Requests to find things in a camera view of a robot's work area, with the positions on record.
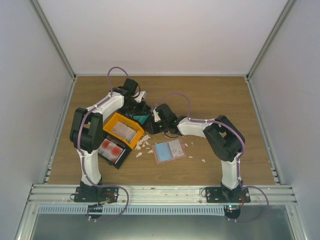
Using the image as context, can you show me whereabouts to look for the grey slotted cable duct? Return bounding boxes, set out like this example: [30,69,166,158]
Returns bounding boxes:
[38,204,225,216]

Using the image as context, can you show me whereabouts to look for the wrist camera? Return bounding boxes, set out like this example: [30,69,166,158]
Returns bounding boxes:
[133,91,147,103]
[152,106,161,123]

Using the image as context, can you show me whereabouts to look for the aluminium mounting rail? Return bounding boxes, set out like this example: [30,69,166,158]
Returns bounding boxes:
[27,184,297,206]

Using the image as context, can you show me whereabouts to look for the black bin with teal cards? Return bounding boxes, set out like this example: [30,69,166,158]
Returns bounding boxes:
[124,108,152,130]

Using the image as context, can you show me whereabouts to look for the black bin with red cards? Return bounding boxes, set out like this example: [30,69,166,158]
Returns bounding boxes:
[98,135,132,169]

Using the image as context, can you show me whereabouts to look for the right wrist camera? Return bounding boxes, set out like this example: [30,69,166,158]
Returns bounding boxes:
[152,106,161,123]

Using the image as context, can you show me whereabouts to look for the white debris pile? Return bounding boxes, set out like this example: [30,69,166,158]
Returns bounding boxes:
[134,134,154,158]

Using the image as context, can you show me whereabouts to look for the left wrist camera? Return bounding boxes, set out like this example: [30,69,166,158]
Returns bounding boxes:
[133,91,147,103]

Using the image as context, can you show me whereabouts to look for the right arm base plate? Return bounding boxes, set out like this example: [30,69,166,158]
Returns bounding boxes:
[204,186,251,203]

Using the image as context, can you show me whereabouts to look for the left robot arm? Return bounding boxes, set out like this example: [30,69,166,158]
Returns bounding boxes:
[69,78,150,203]

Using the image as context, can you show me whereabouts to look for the pale pink cards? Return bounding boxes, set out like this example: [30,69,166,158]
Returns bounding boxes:
[111,121,137,143]

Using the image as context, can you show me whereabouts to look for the pale pink card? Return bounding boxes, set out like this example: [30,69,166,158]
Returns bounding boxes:
[169,139,186,159]

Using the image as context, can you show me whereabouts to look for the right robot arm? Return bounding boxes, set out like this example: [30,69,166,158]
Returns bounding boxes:
[146,103,245,203]

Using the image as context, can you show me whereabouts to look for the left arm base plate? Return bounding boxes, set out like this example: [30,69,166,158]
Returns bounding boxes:
[70,185,119,204]

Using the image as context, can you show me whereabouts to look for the teal cards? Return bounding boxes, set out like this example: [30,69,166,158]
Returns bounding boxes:
[127,114,150,126]

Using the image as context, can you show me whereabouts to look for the yellow bin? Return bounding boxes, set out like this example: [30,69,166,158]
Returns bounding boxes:
[103,112,145,150]

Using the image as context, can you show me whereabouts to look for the red and white cards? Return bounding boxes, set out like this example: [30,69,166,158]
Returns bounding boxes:
[98,139,125,164]

